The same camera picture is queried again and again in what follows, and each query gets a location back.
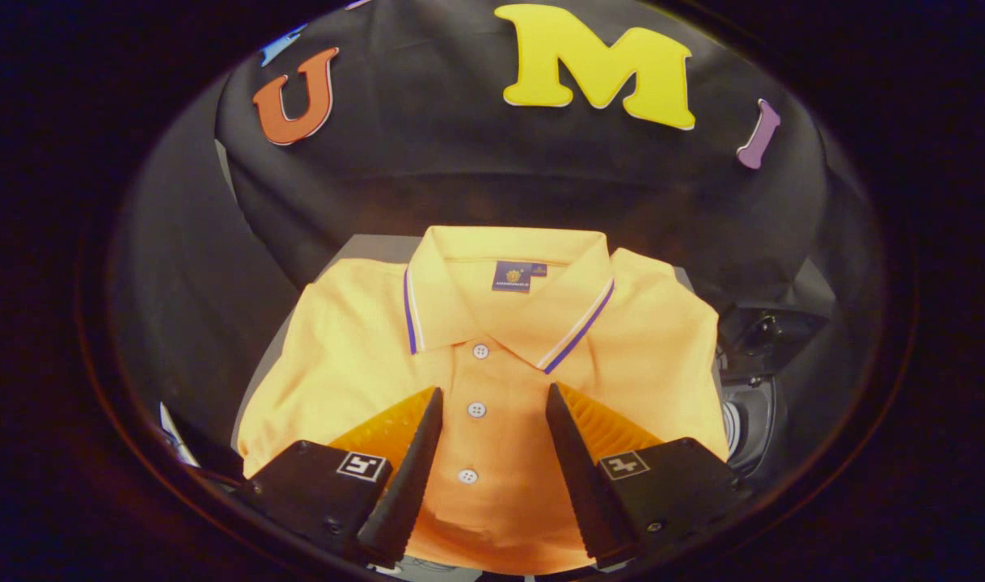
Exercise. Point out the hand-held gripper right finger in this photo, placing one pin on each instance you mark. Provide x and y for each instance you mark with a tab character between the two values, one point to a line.
577	477

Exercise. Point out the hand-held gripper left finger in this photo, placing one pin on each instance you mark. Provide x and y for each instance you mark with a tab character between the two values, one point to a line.
407	477

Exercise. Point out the orange polo shirt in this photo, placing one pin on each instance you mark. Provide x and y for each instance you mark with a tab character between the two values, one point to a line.
492	380

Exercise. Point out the beige cabinet with dark top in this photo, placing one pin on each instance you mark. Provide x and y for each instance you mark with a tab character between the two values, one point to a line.
379	246

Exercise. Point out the dark washing machine lid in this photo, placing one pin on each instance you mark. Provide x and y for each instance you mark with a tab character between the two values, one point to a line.
771	335

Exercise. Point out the white and blue object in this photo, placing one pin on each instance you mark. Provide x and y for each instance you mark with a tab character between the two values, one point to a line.
177	436

